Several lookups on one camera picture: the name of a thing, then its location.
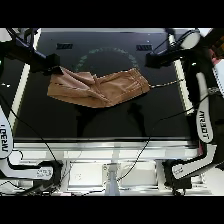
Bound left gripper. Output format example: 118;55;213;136
31;52;63;75

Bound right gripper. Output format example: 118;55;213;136
144;51;170;70

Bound brown trousers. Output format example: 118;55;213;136
46;65;184;109

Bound black cable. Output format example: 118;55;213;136
0;94;59;163
115;96;204;183

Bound silver frame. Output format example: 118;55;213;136
0;141;224;197

